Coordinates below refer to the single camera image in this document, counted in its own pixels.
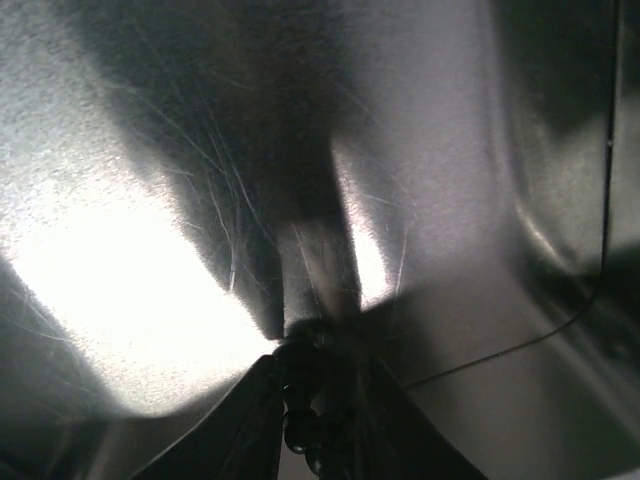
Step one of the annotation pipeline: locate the yellow metal tin box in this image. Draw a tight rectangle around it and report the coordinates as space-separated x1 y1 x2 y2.
1 1 639 479

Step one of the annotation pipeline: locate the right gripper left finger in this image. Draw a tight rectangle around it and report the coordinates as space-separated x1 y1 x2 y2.
134 355 284 480

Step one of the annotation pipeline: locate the black bishop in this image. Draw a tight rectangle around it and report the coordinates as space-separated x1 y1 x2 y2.
273 319 356 479

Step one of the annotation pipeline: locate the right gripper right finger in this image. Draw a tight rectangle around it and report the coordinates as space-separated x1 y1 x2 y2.
357 359 485 480

